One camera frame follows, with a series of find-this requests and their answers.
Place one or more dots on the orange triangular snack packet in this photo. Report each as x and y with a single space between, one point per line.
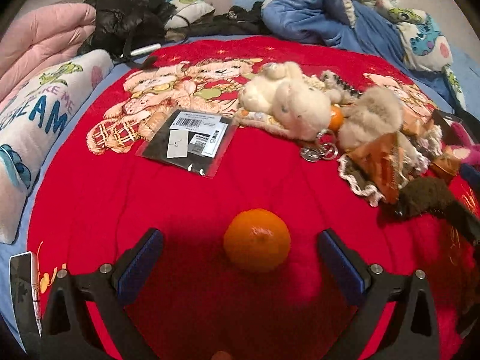
381 160

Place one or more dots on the cartoon print pillow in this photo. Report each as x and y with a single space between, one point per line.
33 120

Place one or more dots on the white plush rabbit toy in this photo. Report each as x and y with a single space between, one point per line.
279 100

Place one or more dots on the pink quilted blanket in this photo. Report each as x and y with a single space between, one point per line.
40 39

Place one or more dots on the small monster print pillow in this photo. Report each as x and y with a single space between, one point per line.
187 12

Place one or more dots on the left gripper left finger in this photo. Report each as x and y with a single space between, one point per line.
68 331

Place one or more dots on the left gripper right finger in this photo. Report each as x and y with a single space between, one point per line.
412 331

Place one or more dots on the orange mandarin fruit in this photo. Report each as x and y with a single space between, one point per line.
257 240

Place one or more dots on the smartphone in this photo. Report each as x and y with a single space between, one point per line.
24 289

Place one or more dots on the small orange mandarin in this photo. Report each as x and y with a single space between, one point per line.
336 118

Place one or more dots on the black flat barcode packet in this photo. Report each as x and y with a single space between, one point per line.
192 140

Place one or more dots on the magenta plush bear toy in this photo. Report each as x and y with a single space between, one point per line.
467 151

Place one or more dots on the black puffer jacket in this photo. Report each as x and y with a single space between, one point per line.
122 26

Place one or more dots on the red cartoon bear quilt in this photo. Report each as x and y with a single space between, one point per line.
90 208

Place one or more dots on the blue monster cartoon blanket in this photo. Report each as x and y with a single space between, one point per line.
407 38

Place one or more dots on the grey furry plush toy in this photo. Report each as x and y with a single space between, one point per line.
376 112

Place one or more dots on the metal keyring charm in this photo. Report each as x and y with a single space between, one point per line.
323 148

